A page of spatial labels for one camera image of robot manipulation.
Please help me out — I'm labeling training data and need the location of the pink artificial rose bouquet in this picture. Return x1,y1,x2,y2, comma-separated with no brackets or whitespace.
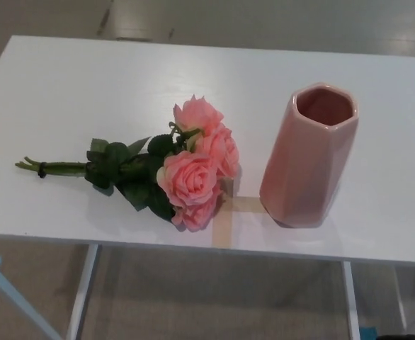
14,93,241,233

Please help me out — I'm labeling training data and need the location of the pink faceted ceramic vase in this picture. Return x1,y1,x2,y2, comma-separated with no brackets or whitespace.
258,81,360,228

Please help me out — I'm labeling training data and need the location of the thin white table leg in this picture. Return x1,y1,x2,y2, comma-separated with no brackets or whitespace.
393,266,411,319

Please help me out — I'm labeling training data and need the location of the short tan tape strip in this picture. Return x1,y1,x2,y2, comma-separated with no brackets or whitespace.
232,197,266,215

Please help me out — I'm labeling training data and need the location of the long tan tape strip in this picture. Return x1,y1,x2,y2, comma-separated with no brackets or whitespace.
212,178,234,248

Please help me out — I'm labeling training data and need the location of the light blue metal frame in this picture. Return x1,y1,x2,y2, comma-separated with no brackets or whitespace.
0,251,58,340

